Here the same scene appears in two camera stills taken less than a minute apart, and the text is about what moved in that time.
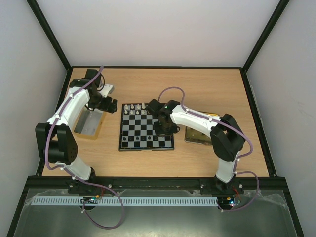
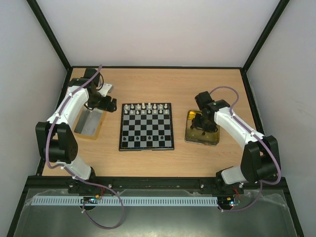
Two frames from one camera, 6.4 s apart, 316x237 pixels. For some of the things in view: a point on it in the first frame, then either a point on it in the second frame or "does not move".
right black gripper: [164, 129] → [202, 125]
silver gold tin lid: [89, 124] does not move
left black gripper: [105, 107] does not move
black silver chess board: [137, 132] does not move
